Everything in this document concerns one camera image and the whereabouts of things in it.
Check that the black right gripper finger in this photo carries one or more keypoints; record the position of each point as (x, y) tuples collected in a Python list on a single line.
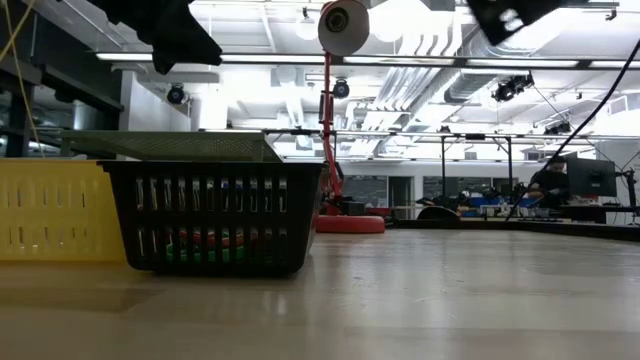
[(487, 15)]

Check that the black background rig frame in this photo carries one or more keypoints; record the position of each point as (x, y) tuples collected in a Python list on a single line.
[(443, 170)]

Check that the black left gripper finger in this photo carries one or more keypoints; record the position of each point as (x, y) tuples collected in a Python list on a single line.
[(185, 45)]

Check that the dark domed object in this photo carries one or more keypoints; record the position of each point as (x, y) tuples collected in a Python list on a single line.
[(439, 214)]

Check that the black ceiling camera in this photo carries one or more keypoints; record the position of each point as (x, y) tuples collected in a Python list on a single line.
[(341, 89), (176, 95)]

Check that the yellow plastic basket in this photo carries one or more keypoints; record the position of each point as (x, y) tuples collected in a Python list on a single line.
[(50, 175)]

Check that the ceiling light strip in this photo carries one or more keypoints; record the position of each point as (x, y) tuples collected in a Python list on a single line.
[(525, 63), (125, 57), (275, 58)]

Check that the small black ceiling spotlight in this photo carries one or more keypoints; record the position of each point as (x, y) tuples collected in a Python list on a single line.
[(557, 129)]

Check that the black plastic basket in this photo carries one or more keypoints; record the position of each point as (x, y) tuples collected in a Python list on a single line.
[(215, 170)]

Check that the black computer monitor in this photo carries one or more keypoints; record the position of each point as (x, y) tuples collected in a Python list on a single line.
[(590, 177)]

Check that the person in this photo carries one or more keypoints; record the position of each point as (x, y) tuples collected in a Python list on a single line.
[(550, 182)]

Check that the black ceiling spotlight cluster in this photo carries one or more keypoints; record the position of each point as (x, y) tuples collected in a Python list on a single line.
[(510, 89)]

